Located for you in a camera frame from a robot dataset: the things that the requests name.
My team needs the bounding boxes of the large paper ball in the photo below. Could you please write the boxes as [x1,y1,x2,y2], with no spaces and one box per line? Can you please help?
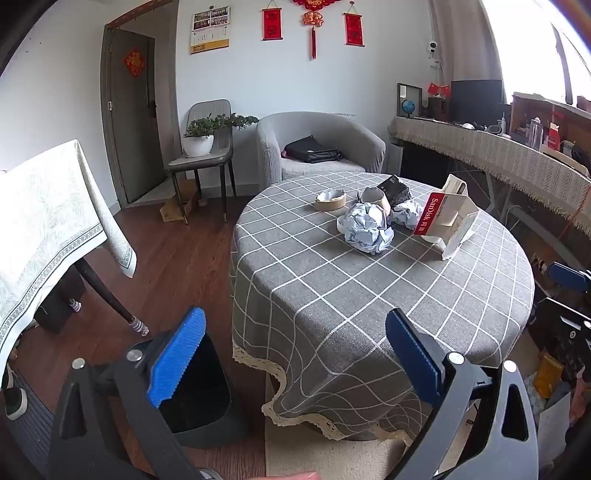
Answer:
[342,202,394,255]

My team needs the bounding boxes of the small paper ball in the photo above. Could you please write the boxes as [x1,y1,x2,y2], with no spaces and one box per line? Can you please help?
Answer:
[390,199,424,231]

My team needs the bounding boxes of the red white SanDisk carton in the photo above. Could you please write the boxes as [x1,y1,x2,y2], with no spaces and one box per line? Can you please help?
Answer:
[414,174,479,261]

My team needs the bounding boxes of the black snack bag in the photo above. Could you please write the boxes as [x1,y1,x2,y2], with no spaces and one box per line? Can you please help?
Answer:
[378,175,412,208]

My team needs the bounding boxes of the white plastic lid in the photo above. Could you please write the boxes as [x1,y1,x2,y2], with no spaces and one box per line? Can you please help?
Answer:
[337,215,346,235]

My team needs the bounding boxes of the dark teal trash bin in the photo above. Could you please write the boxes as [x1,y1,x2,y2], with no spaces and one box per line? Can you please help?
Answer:
[133,332,250,447]

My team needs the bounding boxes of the black table leg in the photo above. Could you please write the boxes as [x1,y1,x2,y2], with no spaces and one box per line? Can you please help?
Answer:
[74,258,149,337]

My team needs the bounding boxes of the beige fringed desk cloth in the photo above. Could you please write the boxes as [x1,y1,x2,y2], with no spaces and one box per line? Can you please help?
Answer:
[389,116,591,234]

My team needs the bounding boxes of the dark storage box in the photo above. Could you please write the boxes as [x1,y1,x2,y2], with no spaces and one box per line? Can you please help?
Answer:
[34,266,86,334]

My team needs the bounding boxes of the grey checked tablecloth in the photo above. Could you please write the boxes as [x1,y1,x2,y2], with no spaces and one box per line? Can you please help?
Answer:
[229,172,535,440]

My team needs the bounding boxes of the cardboard box on floor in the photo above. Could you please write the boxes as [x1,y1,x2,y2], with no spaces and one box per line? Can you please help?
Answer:
[159,179,199,223]

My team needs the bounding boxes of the wooden desk shelf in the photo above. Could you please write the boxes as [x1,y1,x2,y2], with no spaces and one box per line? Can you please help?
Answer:
[509,93,590,156]

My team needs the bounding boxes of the dark shoe white sole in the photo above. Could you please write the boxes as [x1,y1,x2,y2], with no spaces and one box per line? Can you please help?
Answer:
[2,365,28,421]

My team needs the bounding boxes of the brown tape roll core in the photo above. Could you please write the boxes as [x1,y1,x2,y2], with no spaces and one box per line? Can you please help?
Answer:
[315,189,346,212]

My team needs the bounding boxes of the white patterned tablecloth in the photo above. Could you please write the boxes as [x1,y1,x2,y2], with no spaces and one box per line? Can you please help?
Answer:
[1,140,137,363]

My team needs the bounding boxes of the black monitor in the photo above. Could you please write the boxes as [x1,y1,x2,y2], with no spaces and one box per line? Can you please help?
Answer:
[450,80,504,126]

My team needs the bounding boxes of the grey armchair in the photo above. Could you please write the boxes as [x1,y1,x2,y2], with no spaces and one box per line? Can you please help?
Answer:
[256,111,387,189]

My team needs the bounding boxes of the potted plant white pot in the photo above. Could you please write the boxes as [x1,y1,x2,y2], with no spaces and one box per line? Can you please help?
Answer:
[182,113,259,157]

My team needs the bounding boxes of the black bag on armchair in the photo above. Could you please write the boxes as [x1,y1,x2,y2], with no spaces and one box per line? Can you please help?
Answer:
[283,136,342,164]

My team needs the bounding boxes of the grey dining chair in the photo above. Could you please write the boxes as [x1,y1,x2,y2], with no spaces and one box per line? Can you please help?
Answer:
[167,99,236,224]

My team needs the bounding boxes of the small blue globe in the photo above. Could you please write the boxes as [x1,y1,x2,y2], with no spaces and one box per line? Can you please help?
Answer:
[401,99,416,118]

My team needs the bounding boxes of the grey door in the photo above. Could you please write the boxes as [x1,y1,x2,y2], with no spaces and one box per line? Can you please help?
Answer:
[100,18,180,209]

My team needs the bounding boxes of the red fu door sticker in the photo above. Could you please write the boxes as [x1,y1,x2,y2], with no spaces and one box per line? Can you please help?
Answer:
[123,48,146,78]

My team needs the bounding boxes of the red hanging scroll right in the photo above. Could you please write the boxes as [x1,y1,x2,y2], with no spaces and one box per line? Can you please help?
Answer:
[344,0,365,47]

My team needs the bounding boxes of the red hanging scroll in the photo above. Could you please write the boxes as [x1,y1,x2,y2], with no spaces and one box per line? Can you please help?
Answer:
[344,0,365,47]
[262,0,283,41]

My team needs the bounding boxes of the red hanging scroll left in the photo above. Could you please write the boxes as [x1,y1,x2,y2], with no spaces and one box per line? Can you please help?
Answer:
[262,0,283,41]

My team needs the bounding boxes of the red knot ornament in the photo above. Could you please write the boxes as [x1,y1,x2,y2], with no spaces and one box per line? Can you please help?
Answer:
[294,0,338,60]

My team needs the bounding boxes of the wooden picture frame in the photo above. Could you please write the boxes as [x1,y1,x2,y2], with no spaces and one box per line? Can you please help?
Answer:
[397,83,423,118]

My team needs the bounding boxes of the white security camera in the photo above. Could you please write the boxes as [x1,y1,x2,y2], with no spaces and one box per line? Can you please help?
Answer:
[427,40,440,61]

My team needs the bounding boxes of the wall calendar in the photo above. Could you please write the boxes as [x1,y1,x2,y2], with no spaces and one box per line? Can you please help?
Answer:
[189,6,230,54]

